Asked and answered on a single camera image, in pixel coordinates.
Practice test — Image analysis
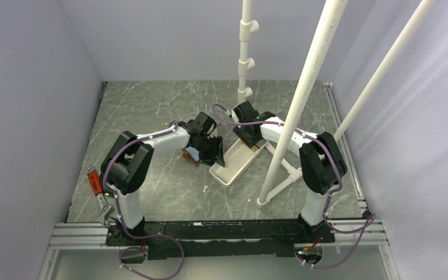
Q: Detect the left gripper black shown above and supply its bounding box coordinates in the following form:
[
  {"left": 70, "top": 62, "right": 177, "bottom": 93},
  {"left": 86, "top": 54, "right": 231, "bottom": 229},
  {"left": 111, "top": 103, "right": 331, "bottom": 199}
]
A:
[{"left": 192, "top": 135, "right": 225, "bottom": 169}]

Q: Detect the brown leather card holder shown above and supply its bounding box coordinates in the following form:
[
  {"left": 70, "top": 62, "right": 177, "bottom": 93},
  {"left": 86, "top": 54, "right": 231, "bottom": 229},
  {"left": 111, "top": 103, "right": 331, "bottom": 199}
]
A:
[{"left": 182, "top": 146, "right": 202, "bottom": 165}]

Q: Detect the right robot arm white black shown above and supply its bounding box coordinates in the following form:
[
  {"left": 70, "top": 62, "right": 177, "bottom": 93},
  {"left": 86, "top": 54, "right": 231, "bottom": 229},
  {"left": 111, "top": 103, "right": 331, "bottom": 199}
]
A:
[{"left": 227, "top": 101, "right": 347, "bottom": 242}]

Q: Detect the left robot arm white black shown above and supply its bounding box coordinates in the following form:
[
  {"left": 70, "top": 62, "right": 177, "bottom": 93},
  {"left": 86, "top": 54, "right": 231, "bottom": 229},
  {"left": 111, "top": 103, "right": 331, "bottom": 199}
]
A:
[{"left": 100, "top": 112, "right": 226, "bottom": 245}]

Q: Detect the white rectangular plastic tray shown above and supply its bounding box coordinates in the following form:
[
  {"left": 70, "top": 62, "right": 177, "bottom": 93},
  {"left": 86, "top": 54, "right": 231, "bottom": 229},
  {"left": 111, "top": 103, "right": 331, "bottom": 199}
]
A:
[{"left": 209, "top": 140, "right": 265, "bottom": 188}]

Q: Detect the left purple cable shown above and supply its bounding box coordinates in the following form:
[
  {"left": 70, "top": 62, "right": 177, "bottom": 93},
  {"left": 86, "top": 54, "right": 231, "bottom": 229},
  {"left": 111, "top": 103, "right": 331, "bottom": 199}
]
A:
[{"left": 103, "top": 120, "right": 186, "bottom": 280}]

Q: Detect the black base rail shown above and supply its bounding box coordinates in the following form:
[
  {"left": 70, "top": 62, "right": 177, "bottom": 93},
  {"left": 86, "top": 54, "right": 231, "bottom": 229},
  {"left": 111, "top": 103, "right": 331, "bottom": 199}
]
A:
[{"left": 106, "top": 218, "right": 335, "bottom": 260}]

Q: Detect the red handled pliers tool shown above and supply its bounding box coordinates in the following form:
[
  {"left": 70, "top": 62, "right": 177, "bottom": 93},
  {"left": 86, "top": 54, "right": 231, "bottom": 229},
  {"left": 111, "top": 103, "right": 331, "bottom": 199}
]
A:
[{"left": 87, "top": 166, "right": 112, "bottom": 224}]

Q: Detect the aluminium frame rail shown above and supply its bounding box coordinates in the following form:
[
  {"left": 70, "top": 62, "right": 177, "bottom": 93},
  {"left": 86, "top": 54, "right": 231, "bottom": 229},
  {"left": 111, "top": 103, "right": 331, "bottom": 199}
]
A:
[{"left": 44, "top": 80, "right": 397, "bottom": 279}]

